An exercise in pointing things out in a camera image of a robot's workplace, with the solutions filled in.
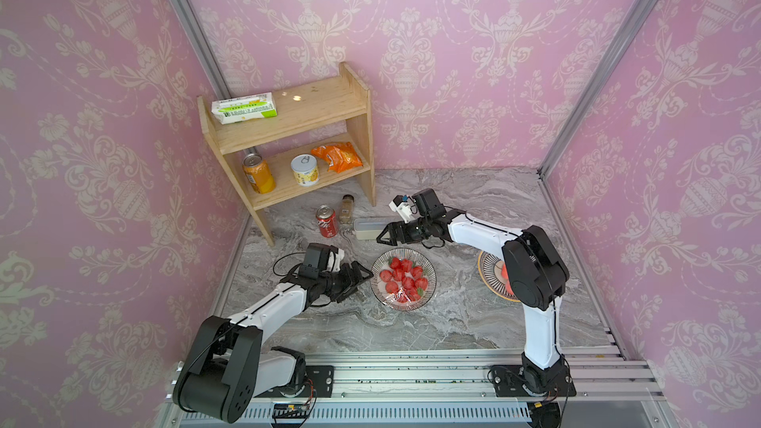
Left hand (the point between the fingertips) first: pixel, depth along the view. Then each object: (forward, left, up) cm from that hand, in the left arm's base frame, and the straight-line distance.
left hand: (368, 282), depth 85 cm
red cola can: (+19, +14, +4) cm, 24 cm away
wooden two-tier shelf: (+28, +29, +15) cm, 43 cm away
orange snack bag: (+31, +9, +20) cm, 38 cm away
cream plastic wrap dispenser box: (+22, +1, -4) cm, 22 cm away
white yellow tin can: (+25, +19, +21) cm, 37 cm away
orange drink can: (+20, +29, +24) cm, 43 cm away
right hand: (+13, -6, +3) cm, 15 cm away
